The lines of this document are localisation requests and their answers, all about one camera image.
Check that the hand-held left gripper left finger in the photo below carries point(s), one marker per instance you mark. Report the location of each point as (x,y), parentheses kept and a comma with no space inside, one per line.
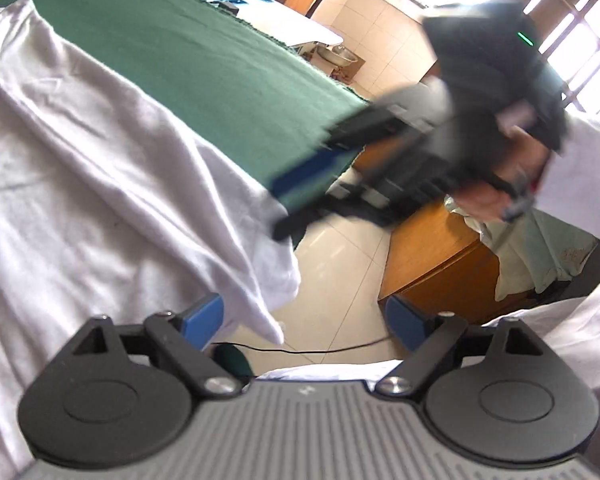
(205,320)

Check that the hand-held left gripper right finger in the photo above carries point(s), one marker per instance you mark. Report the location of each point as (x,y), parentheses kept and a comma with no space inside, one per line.
(405,322)

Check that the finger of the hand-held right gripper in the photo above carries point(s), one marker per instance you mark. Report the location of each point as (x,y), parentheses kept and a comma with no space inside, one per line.
(320,212)
(310,172)

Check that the white shirt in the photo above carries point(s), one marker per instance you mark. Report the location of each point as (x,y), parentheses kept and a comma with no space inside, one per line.
(105,185)

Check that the person's right forearm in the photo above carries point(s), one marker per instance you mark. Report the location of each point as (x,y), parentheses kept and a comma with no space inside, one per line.
(585,175)

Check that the person's right hand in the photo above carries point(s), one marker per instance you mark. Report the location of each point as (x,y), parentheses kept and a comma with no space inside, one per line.
(527,160)

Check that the wooden cabinet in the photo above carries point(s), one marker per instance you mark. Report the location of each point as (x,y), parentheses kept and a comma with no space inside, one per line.
(430,260)

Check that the wooden grille window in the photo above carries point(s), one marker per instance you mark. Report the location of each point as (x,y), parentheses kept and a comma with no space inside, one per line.
(562,17)

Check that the metal basin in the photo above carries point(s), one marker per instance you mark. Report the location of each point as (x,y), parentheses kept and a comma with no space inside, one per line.
(337,52)

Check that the light green cloth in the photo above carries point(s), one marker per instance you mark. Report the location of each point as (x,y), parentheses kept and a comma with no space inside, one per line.
(530,255)

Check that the white side table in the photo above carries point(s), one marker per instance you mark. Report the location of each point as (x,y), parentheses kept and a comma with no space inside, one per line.
(290,20)

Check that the person's white coat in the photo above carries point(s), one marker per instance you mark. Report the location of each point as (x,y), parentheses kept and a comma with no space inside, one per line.
(580,330)

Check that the green table cloth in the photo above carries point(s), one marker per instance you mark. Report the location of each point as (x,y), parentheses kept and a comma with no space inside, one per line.
(180,50)

